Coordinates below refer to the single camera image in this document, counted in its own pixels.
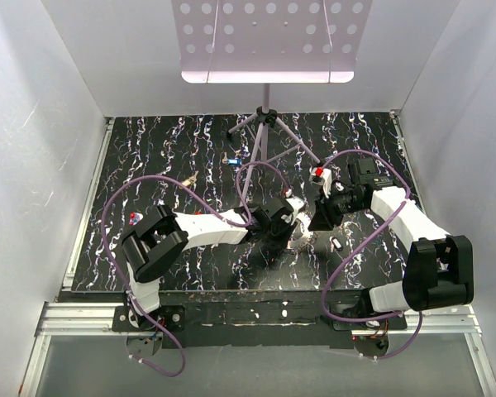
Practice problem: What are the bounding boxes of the white perforated music stand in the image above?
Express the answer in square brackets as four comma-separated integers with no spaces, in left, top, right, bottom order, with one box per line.
[171,0,374,219]

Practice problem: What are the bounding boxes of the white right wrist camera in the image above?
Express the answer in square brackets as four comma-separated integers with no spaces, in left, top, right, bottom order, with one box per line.
[309,166,332,199]

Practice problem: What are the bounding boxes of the key with black tag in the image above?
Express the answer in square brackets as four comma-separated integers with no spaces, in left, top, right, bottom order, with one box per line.
[330,237,343,251]

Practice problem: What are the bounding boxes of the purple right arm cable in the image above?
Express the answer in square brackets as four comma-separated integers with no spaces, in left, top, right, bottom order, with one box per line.
[320,148,424,359]

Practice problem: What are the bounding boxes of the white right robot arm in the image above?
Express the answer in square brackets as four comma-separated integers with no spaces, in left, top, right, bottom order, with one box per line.
[308,159,474,329]

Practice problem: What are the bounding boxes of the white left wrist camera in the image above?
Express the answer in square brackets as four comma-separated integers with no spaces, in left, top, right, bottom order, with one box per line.
[282,189,306,224]

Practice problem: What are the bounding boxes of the key with yellow tag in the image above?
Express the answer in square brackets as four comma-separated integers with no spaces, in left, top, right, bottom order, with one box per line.
[181,172,198,188]

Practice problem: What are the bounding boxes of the key with blue tag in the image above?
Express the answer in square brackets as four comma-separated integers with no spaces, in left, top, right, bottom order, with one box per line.
[222,152,242,166]

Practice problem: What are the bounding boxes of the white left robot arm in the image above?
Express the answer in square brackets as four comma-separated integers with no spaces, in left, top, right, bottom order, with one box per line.
[122,196,306,331]

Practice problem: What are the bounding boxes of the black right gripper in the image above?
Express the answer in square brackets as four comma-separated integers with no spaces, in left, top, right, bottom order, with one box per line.
[307,186,366,232]

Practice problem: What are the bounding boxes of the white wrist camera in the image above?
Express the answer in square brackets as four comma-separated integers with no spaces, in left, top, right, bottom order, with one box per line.
[309,166,332,199]
[282,189,306,224]

